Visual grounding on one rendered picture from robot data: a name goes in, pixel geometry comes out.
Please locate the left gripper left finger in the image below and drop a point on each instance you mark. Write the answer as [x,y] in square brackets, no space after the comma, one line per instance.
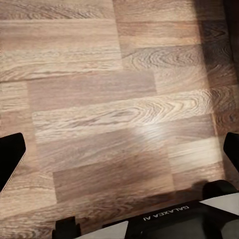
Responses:
[12,148]

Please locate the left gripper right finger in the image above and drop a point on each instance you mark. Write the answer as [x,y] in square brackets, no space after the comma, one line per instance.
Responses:
[231,148]

